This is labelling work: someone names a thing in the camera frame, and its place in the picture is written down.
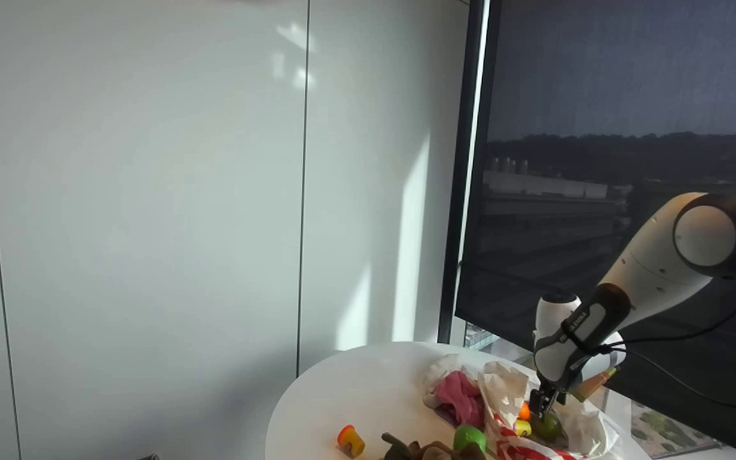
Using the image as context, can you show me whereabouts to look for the dark window roller blind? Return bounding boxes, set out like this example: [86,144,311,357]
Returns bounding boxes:
[455,0,736,460]

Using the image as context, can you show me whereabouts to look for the dark green toy fruit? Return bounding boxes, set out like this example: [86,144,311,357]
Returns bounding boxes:
[530,411,561,443]

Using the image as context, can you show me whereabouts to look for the bright green toy ball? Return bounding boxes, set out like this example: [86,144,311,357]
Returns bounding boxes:
[449,423,491,456]

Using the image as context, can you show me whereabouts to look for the black window frame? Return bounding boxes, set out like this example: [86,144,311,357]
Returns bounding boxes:
[433,0,495,345]

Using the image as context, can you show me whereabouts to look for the white red plastic bag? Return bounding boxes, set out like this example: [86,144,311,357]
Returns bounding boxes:
[424,354,628,460]

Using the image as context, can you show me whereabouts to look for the brown reindeer plush toy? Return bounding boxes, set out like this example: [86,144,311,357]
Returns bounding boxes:
[378,429,491,460]

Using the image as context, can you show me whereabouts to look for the thin black arm cables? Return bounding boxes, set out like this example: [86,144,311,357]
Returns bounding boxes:
[617,276,736,414]

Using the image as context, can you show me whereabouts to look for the small orange ball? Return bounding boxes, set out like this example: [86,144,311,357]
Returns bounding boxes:
[335,423,368,460]

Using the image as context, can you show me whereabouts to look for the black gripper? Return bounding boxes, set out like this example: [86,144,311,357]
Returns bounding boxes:
[537,374,576,423]

